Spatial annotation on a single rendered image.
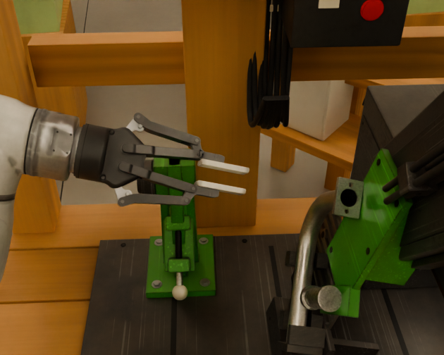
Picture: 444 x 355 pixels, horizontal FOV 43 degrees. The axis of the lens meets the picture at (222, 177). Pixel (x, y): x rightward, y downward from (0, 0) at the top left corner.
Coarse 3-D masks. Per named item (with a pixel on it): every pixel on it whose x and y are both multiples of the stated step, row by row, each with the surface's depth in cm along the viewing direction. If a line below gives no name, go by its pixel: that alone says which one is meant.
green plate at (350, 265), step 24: (384, 168) 77; (384, 192) 75; (360, 216) 81; (384, 216) 74; (336, 240) 88; (360, 240) 80; (384, 240) 74; (336, 264) 86; (360, 264) 79; (384, 264) 79; (408, 264) 79
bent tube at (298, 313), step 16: (336, 192) 81; (352, 192) 82; (320, 208) 89; (336, 208) 80; (352, 208) 81; (304, 224) 93; (320, 224) 92; (304, 240) 93; (304, 256) 92; (304, 272) 92; (288, 320) 91; (304, 320) 90
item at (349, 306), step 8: (344, 288) 81; (360, 288) 80; (344, 296) 81; (352, 296) 80; (344, 304) 81; (352, 304) 79; (320, 312) 88; (328, 312) 85; (336, 312) 83; (344, 312) 80; (352, 312) 79
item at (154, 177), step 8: (120, 168) 75; (128, 168) 75; (136, 168) 76; (144, 168) 76; (144, 176) 76; (152, 176) 77; (160, 176) 77; (160, 184) 78; (168, 184) 77; (176, 184) 77; (184, 184) 77; (192, 184) 78; (192, 192) 78
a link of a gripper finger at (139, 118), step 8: (136, 120) 77; (144, 120) 77; (144, 128) 79; (152, 128) 77; (160, 128) 77; (168, 128) 78; (160, 136) 79; (168, 136) 78; (176, 136) 78; (184, 136) 78; (192, 136) 78
